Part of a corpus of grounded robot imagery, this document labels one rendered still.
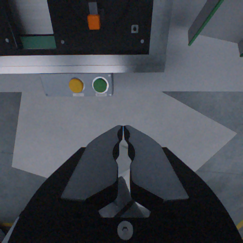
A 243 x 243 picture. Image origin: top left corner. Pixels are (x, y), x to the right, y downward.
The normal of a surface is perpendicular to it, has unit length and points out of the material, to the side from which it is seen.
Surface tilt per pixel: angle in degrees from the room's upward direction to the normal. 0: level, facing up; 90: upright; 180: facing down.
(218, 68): 0
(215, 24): 45
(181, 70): 0
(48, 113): 0
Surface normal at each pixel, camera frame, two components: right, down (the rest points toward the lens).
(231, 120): 0.00, 0.47
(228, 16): -0.12, 0.95
